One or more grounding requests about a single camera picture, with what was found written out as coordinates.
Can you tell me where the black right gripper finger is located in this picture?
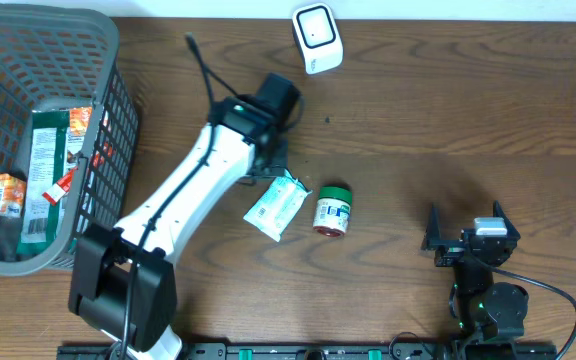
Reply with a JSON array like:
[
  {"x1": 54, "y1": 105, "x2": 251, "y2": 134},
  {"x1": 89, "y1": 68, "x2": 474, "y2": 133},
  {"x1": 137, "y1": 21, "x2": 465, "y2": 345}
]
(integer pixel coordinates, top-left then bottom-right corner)
[
  {"x1": 492, "y1": 200, "x2": 518, "y2": 235},
  {"x1": 424, "y1": 203, "x2": 441, "y2": 241}
]

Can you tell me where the white teal wipes packet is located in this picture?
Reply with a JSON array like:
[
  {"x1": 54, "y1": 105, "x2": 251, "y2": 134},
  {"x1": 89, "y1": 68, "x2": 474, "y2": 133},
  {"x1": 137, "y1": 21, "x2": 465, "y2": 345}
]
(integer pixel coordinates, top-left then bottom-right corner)
[{"x1": 243, "y1": 169, "x2": 311, "y2": 242}]

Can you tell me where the green lid spice jar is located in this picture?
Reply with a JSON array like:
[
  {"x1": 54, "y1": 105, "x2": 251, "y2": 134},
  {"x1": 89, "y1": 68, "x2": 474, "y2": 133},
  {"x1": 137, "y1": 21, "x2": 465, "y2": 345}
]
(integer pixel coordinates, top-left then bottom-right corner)
[{"x1": 313, "y1": 185, "x2": 352, "y2": 238}]

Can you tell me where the red white sachet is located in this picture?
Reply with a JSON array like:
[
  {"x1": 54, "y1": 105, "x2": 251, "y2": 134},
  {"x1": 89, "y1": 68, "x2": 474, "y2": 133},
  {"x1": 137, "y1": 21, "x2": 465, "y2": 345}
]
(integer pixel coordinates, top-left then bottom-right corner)
[{"x1": 42, "y1": 167, "x2": 78, "y2": 206}]

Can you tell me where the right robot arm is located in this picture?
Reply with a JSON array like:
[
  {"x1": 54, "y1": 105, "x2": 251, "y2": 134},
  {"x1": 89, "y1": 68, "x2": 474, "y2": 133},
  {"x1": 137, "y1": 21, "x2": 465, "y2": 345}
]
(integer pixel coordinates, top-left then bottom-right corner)
[{"x1": 422, "y1": 202, "x2": 529, "y2": 360}]

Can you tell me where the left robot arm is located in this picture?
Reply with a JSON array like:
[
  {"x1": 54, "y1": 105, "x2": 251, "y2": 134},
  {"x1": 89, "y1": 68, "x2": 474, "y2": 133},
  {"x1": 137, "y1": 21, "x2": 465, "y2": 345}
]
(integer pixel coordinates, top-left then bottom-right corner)
[{"x1": 68, "y1": 94, "x2": 303, "y2": 359}]

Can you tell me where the white barcode scanner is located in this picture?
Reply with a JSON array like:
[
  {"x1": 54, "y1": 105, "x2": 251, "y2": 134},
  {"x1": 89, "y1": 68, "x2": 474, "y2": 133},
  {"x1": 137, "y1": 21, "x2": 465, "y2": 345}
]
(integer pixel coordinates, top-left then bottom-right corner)
[{"x1": 292, "y1": 2, "x2": 344, "y2": 75}]

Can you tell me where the orange small box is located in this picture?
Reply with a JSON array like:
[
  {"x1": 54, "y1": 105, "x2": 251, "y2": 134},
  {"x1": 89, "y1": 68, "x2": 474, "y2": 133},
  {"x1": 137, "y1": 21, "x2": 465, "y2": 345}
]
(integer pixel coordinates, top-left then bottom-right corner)
[{"x1": 0, "y1": 173, "x2": 26, "y2": 218}]

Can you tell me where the grey plastic shopping basket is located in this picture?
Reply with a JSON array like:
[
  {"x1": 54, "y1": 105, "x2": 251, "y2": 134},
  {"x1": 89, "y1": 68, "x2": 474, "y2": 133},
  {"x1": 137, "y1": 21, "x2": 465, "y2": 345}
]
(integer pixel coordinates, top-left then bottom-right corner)
[{"x1": 0, "y1": 4, "x2": 139, "y2": 276}]

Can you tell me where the black mounting rail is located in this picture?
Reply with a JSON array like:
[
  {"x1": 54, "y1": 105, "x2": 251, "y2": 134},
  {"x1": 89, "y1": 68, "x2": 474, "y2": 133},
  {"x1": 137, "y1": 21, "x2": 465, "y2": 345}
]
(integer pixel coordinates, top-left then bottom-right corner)
[{"x1": 56, "y1": 341, "x2": 559, "y2": 360}]

